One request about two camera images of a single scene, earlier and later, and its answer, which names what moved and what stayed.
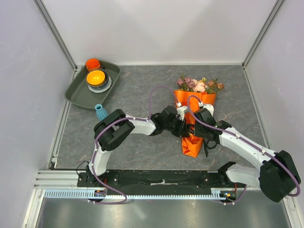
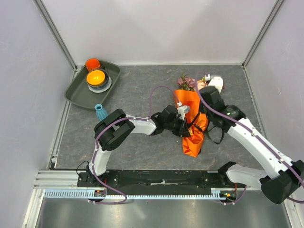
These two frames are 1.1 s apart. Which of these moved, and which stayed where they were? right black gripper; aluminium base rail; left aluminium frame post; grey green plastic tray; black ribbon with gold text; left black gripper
Moved: black ribbon with gold text; right black gripper
Stayed: aluminium base rail; left black gripper; grey green plastic tray; left aluminium frame post
